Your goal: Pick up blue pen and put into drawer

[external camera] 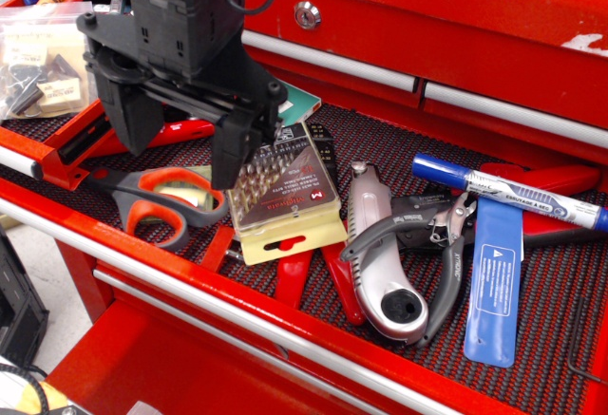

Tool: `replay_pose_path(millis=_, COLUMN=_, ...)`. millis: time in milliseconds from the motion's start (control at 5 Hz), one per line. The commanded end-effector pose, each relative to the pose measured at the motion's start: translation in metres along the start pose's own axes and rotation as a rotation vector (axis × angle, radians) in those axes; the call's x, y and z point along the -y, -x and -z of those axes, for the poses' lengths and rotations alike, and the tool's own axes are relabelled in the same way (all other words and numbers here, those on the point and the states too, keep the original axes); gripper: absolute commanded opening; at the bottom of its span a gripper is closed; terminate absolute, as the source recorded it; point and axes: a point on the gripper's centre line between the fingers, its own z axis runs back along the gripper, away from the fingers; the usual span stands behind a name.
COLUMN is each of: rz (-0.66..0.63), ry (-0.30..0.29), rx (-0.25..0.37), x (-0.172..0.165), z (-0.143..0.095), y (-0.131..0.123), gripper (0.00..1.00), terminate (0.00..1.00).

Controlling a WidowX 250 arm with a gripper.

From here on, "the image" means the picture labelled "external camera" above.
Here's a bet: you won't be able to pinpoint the black hex key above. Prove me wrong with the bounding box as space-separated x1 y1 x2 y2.
566 298 607 386

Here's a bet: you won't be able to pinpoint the grey handled cutting pliers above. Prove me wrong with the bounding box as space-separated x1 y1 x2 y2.
340 193 477 348

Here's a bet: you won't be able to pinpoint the silver utility knife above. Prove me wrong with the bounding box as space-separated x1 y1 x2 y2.
340 161 435 345

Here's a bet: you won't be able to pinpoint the small open red drawer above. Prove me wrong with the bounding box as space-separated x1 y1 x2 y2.
0 0 124 192

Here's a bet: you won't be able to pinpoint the blue dry erase marker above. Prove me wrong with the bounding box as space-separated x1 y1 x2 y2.
411 154 607 233

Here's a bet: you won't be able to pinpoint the teal green box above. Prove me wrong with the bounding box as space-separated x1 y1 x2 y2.
278 80 322 126

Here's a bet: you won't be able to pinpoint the red handled pliers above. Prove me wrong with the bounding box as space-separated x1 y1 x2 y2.
274 242 366 326

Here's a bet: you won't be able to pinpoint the silver drawer lock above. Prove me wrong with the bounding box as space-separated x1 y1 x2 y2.
294 1 322 30

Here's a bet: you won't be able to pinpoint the red tool chest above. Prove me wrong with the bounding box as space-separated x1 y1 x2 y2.
1 0 607 414

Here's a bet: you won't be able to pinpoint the red handled wire stripper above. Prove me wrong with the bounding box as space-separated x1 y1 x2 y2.
89 120 215 158

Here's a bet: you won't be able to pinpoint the drill bit set case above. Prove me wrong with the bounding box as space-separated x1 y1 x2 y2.
227 123 347 265

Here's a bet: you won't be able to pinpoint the orange grey scissors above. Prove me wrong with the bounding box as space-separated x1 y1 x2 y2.
85 167 228 252

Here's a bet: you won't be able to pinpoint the black box on floor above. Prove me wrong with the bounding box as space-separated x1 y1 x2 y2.
1 229 49 368

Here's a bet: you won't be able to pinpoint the black red drawer liner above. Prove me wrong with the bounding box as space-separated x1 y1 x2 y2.
0 101 608 415

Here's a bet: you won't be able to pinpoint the blue plastic pry tool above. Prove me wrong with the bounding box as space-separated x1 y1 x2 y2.
464 198 523 368

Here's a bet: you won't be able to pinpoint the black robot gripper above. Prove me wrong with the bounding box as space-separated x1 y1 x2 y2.
77 0 287 190

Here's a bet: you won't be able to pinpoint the red handled crimping tool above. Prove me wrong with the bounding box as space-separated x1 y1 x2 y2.
391 162 607 252

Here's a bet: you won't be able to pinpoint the plastic bag of parts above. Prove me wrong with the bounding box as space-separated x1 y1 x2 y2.
1 2 97 121

